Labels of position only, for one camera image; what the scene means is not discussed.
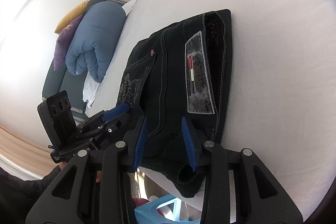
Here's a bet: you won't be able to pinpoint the grey sofa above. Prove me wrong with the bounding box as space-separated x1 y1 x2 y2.
42 0 127 119

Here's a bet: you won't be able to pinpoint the black denim pants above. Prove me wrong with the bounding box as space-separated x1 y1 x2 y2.
117 9 232 198

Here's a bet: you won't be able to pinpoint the blue folded duvet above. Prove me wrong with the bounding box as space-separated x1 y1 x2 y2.
65 1 126 83

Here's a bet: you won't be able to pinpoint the light blue plastic stool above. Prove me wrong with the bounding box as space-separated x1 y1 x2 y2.
134 194 201 224

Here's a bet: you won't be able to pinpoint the red object under bed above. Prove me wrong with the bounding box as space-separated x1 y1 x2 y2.
132 197 147 207

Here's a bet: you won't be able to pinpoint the mustard yellow cushion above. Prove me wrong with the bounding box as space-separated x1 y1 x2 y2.
54 0 89 34

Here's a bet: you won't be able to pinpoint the person's left hand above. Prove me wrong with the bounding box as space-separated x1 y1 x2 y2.
58 160 103 184

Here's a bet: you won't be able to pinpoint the purple cushion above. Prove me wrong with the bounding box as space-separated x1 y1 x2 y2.
54 15 83 71

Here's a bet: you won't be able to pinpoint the white crumpled cloth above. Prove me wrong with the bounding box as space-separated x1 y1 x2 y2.
83 73 100 108

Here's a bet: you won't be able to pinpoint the white bed sheet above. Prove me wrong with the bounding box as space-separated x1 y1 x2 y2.
87 0 335 218

